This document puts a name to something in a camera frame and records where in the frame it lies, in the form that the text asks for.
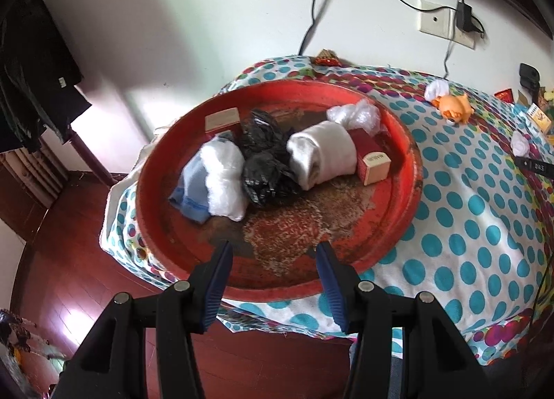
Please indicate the round red tray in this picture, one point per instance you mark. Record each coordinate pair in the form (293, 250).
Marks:
(303, 226)

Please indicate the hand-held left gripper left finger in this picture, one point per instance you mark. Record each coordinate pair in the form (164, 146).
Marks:
(218, 282)

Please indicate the black power adapter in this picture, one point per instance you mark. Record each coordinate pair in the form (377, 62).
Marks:
(465, 16)

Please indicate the clear plastic bag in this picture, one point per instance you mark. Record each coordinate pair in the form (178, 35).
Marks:
(355, 115)

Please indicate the dark hanging clothing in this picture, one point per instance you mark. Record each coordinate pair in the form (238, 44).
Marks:
(30, 78)

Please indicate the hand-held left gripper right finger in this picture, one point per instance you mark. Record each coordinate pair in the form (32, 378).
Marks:
(330, 288)

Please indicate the rolled white sock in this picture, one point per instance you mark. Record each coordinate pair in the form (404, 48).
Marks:
(436, 89)

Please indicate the polka dot blanket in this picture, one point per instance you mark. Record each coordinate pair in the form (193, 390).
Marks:
(467, 217)

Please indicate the orange toy pig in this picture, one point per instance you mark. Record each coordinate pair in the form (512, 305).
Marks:
(452, 106)

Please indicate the dark wooden post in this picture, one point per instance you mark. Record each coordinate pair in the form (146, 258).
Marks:
(91, 156)

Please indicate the light blue cloth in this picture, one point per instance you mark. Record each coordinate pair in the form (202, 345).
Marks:
(190, 195)

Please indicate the brown cardboard piece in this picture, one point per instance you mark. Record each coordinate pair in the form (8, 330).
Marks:
(523, 98)

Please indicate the brown ribbed radiator cover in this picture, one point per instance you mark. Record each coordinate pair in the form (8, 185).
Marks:
(30, 178)

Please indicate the brown and red cube box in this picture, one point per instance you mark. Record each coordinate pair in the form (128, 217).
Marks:
(222, 119)

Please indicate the black crumpled plastic bag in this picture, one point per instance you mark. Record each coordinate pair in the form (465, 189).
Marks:
(262, 132)
(266, 178)

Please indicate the red candy wrapper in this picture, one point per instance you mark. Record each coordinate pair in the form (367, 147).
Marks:
(326, 59)

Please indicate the white towel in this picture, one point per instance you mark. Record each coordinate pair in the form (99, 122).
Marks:
(320, 152)

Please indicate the tall red cosmetics box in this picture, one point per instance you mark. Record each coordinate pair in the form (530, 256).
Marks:
(372, 161)

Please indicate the white fluffy plastic bag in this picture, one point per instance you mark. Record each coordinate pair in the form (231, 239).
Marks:
(223, 182)

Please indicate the red snack packet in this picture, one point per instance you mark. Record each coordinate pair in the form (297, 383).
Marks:
(504, 94)

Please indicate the black desk clamp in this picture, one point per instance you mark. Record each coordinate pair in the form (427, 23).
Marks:
(530, 76)

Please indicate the crumpled white cloth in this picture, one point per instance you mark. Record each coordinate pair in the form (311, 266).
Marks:
(520, 144)

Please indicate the yellow cartoon carton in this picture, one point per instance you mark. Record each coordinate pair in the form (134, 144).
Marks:
(540, 118)

